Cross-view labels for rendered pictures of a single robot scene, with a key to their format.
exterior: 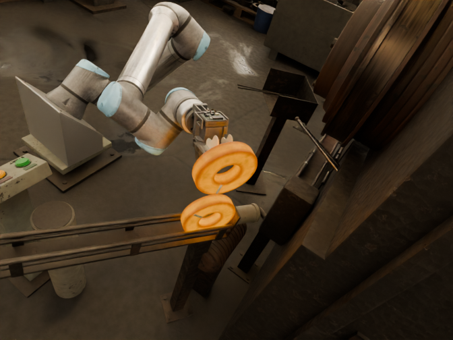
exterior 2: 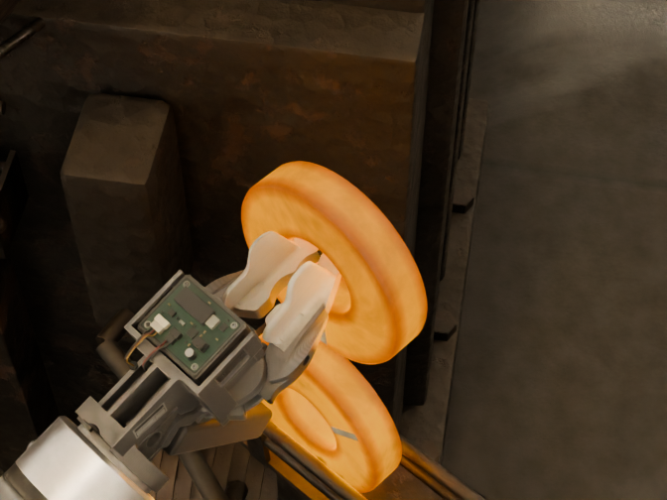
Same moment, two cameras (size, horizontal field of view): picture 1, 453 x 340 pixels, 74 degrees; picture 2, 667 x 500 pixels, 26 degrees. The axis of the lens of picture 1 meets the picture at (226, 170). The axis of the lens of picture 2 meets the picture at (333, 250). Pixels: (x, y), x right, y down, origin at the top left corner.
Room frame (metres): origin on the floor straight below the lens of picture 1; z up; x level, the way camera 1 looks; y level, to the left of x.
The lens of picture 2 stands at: (0.59, 0.58, 1.73)
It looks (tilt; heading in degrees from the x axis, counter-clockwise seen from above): 54 degrees down; 261
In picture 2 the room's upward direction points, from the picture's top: straight up
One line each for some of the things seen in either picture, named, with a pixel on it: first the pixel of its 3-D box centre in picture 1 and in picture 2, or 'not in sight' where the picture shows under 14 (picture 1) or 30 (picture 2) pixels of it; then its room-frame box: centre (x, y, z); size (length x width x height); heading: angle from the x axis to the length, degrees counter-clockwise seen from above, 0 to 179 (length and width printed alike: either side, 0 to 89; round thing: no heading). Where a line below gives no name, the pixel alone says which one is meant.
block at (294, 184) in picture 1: (288, 212); (133, 217); (0.65, -0.23, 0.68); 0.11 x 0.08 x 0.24; 72
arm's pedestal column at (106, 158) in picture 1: (69, 150); not in sight; (1.10, 0.88, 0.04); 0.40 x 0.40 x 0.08; 72
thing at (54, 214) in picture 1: (63, 255); not in sight; (0.44, 0.45, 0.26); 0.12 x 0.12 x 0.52
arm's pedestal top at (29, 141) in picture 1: (69, 142); not in sight; (1.10, 0.88, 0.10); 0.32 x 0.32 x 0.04; 72
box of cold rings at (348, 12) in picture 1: (324, 30); not in sight; (3.71, -0.48, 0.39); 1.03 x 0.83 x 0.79; 76
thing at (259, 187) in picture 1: (268, 138); not in sight; (1.44, -0.17, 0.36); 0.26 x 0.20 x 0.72; 17
